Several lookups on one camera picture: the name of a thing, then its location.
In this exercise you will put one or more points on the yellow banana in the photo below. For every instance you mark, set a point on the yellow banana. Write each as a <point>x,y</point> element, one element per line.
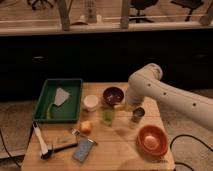
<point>119,107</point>

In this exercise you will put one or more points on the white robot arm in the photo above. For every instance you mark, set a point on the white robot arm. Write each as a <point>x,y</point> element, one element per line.
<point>147,82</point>

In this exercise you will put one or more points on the dark purple bowl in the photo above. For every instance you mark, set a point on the dark purple bowl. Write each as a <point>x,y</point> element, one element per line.
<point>112,96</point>

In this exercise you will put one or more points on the orange bowl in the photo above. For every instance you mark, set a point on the orange bowl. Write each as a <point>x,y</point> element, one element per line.
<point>159,134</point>

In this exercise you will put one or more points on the pale egg in orange bowl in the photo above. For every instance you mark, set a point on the pale egg in orange bowl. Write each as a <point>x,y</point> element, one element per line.
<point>151,142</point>

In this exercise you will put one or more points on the small white cup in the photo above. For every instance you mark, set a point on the small white cup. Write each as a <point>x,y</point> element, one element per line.
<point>90,102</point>

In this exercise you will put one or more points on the green translucent cup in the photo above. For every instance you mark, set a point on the green translucent cup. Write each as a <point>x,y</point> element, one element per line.
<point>108,116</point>

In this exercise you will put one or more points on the metal cup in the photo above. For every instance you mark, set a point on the metal cup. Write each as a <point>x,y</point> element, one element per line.
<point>138,113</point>

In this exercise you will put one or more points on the green plastic tray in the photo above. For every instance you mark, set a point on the green plastic tray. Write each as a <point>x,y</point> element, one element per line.
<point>69,111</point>

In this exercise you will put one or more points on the grey cloth in tray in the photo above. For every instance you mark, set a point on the grey cloth in tray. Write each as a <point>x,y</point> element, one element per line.
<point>61,96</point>

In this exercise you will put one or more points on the orange round fruit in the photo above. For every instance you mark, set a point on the orange round fruit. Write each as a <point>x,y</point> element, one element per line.
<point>86,127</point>

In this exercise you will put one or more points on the green vegetable in tray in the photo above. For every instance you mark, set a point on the green vegetable in tray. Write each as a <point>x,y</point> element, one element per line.
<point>49,114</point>

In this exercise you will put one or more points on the blue sponge block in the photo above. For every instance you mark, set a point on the blue sponge block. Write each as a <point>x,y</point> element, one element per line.
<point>82,150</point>

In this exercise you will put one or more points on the black handled tool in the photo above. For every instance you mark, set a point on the black handled tool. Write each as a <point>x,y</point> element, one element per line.
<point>51,150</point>

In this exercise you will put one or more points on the white handled brush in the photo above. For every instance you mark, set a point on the white handled brush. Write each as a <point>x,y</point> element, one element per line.
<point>43,146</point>

